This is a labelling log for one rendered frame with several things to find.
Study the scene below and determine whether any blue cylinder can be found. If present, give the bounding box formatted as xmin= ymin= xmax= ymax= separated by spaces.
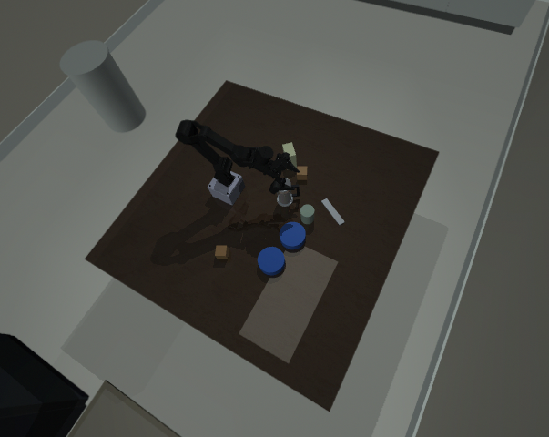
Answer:
xmin=258 ymin=247 xmax=285 ymax=275
xmin=280 ymin=222 xmax=306 ymax=249

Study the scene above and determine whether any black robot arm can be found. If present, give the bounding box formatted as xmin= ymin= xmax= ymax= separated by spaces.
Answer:
xmin=175 ymin=120 xmax=288 ymax=187

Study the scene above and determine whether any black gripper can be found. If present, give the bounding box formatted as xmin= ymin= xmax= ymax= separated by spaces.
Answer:
xmin=262 ymin=152 xmax=300 ymax=194

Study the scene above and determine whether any grey flat bar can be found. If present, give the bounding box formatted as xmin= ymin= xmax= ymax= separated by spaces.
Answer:
xmin=322 ymin=198 xmax=345 ymax=225

